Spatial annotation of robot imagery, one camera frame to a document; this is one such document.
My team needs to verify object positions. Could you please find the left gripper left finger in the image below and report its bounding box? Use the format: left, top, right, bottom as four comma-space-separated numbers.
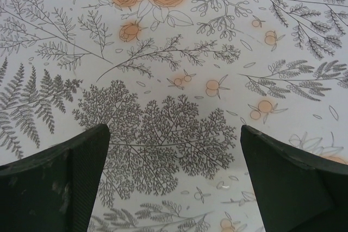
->
0, 123, 111, 232

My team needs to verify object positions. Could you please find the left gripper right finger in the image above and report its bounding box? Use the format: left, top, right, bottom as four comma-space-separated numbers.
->
240, 124, 348, 232

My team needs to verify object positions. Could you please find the floral printed table mat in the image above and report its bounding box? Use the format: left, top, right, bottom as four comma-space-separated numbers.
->
0, 0, 348, 232

